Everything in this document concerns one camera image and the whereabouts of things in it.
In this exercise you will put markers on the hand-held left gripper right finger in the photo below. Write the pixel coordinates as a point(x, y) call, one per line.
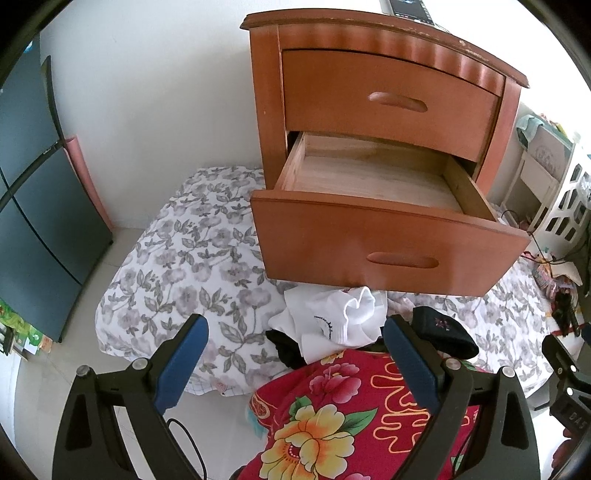
point(411, 364)

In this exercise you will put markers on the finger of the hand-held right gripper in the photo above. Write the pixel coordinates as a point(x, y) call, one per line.
point(561, 362)

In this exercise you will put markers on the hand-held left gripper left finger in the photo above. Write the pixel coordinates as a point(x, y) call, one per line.
point(180, 364)

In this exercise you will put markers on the black sock with cross print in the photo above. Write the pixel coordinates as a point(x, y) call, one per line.
point(443, 332)

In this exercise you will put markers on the white sock with dotted print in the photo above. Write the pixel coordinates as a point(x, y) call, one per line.
point(341, 318)

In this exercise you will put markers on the black garment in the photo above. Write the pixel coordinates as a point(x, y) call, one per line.
point(286, 350)

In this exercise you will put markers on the wooden drawer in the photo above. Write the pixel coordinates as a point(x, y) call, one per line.
point(323, 240)
point(346, 92)

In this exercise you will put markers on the person's right hand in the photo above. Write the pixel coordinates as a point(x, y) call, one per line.
point(568, 434)

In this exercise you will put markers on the black fluffy thing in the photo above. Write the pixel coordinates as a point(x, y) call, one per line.
point(565, 314)

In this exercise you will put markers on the red floral blanket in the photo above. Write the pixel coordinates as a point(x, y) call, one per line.
point(360, 424)

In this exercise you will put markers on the colourful small box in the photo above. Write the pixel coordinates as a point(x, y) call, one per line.
point(545, 277)

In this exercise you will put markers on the grey floral bed sheet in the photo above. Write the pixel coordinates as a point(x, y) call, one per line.
point(184, 258)

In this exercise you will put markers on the green packets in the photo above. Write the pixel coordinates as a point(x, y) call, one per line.
point(23, 332)

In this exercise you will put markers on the small white table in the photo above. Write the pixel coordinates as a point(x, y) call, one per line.
point(531, 180)

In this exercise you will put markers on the pink board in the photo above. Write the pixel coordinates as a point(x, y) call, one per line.
point(87, 184)

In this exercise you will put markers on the dark cabinet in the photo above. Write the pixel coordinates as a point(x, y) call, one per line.
point(37, 207)

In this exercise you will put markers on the closed wooden drawer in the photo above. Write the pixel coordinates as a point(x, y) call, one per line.
point(346, 92)

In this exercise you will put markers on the wooden nightstand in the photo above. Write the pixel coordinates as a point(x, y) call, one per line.
point(268, 92)

